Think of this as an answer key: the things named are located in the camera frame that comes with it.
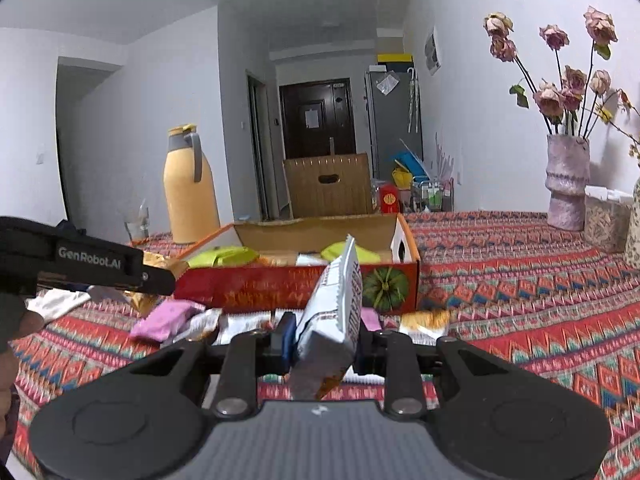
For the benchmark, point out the pink ceramic vase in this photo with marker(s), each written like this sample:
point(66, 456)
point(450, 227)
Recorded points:
point(567, 174)

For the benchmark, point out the lime green snack packet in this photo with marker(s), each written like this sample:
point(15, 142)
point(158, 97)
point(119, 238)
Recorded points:
point(335, 250)
point(223, 256)

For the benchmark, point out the yellow box atop refrigerator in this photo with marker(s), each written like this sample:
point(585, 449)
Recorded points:
point(384, 58)

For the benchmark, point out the brown cardboard box with handle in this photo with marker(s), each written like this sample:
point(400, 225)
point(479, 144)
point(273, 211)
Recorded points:
point(329, 186)

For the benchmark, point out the wall electrical panel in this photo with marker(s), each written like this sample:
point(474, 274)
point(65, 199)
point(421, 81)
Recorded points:
point(432, 57)

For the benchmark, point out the patterned red tablecloth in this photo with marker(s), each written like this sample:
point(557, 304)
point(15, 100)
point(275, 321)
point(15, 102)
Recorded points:
point(515, 287)

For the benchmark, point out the pumpkin seed oat crisp packet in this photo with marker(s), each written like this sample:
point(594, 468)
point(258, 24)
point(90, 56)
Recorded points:
point(425, 327)

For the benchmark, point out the pink snack packet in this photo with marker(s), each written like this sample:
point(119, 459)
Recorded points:
point(166, 320)

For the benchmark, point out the dark brown entrance door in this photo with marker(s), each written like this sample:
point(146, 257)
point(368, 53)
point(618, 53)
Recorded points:
point(317, 119)

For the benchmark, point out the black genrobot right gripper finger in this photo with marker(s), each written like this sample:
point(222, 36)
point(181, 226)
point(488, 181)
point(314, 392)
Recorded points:
point(35, 255)

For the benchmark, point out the clear drinking glass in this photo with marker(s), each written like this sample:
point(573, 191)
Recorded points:
point(137, 222)

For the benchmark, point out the red orange cardboard snack box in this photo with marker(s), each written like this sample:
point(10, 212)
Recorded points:
point(274, 280)

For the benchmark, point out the red gift box on floor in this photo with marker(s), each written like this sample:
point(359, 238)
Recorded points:
point(388, 199)

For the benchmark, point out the wire rack with bottles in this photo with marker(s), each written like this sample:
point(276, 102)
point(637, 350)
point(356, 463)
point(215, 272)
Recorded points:
point(432, 196)

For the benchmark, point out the white orange snack packet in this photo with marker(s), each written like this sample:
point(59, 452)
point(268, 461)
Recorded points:
point(327, 334)

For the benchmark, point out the grey refrigerator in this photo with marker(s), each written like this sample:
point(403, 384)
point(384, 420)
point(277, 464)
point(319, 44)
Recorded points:
point(394, 118)

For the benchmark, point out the person's left hand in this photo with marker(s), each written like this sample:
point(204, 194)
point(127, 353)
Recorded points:
point(16, 322)

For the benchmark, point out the dried pink rose bouquet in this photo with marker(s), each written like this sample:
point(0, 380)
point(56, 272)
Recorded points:
point(575, 103)

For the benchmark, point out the white cloth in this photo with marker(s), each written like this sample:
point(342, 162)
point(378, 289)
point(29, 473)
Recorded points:
point(55, 303)

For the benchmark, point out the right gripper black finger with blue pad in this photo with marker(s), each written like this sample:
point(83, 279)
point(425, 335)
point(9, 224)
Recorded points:
point(392, 355)
point(249, 356)

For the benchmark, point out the woven tissue box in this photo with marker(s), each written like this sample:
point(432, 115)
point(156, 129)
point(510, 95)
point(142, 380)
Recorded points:
point(607, 218)

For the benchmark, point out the yellow thermos jug grey handle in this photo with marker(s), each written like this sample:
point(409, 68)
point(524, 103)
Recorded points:
point(189, 187)

